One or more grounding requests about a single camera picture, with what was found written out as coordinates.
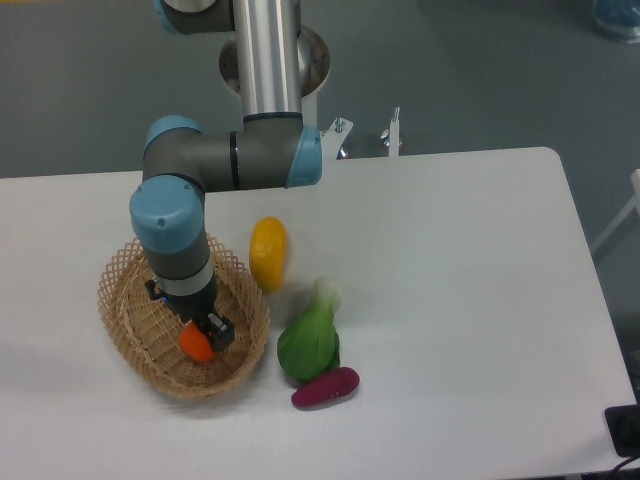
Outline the black device at table edge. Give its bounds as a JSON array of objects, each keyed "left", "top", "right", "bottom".
[{"left": 605, "top": 404, "right": 639, "bottom": 457}]

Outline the blue plastic bag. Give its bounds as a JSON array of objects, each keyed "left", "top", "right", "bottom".
[{"left": 591, "top": 0, "right": 639, "bottom": 44}]

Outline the white frame at right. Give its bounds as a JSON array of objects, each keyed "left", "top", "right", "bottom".
[{"left": 590, "top": 169, "right": 639, "bottom": 263}]

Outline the green toy bok choy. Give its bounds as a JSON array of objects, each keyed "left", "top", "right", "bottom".
[{"left": 277, "top": 276, "right": 342, "bottom": 382}]

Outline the yellow toy mango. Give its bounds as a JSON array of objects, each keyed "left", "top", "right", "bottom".
[{"left": 249, "top": 216, "right": 288, "bottom": 293}]

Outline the purple toy sweet potato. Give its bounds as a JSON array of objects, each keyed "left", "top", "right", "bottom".
[{"left": 291, "top": 367, "right": 360, "bottom": 410}]

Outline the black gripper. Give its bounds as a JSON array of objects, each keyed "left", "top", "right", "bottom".
[{"left": 144, "top": 279, "right": 235, "bottom": 353}]

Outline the orange toy fruit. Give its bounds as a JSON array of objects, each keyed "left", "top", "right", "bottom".
[{"left": 179, "top": 323, "right": 215, "bottom": 363}]

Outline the woven wicker basket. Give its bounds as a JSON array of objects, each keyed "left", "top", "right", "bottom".
[{"left": 98, "top": 236, "right": 270, "bottom": 400}]

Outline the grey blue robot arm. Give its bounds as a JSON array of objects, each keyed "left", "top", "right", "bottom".
[{"left": 129, "top": 1, "right": 322, "bottom": 352}]

